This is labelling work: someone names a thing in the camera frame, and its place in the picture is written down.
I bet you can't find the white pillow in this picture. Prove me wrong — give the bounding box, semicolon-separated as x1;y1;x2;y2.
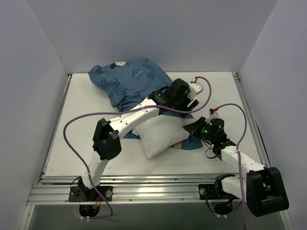
132;115;195;159

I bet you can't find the blue lettered pillowcase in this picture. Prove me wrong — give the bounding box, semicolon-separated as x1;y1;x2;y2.
88;58;202;150

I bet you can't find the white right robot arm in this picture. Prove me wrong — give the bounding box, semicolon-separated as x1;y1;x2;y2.
184;117;289;217

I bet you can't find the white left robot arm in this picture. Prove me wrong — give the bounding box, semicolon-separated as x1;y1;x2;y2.
78;79;203;201

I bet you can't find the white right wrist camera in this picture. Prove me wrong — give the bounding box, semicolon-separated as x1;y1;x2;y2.
207;108;219;120

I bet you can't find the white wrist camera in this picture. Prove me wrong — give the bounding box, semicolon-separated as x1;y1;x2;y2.
207;108;219;120
189;77;204;99

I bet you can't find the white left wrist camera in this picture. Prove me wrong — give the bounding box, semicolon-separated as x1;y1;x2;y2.
189;77;204;99

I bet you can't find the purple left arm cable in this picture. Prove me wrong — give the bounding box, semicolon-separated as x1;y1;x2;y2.
63;76;212;219

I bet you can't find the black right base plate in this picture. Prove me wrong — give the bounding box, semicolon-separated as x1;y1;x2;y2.
198;184;237;200

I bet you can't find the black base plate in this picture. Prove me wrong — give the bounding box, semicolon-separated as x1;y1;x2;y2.
68;186;113;202
198;184;237;200

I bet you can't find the aluminium frame rail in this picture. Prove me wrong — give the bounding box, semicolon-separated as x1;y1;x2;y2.
25;173;288;230

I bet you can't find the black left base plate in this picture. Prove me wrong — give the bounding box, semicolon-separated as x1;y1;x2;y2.
68;186;113;202

